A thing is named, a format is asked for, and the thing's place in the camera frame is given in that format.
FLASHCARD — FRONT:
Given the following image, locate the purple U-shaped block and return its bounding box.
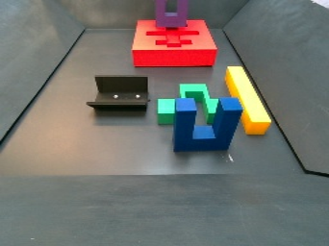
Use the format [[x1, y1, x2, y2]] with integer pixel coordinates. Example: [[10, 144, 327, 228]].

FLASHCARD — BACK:
[[155, 0, 187, 28]]

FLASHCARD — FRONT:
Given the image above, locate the red slotted board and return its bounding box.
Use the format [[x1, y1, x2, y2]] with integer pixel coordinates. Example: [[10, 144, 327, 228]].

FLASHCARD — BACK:
[[131, 20, 216, 67]]

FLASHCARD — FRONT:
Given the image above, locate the green S-shaped block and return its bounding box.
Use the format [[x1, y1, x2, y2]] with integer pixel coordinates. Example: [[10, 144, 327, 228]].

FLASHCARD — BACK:
[[156, 84, 218, 125]]

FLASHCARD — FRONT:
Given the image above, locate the blue U-shaped block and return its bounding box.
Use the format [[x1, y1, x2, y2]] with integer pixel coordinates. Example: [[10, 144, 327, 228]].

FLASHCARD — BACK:
[[174, 97, 243, 152]]

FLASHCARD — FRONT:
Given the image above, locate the yellow long bar block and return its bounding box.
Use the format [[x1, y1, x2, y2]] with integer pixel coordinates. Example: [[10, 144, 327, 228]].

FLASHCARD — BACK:
[[224, 66, 271, 135]]

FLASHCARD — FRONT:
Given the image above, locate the black angle bracket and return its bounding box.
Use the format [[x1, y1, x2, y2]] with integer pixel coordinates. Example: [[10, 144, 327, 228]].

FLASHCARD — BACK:
[[85, 75, 148, 111]]

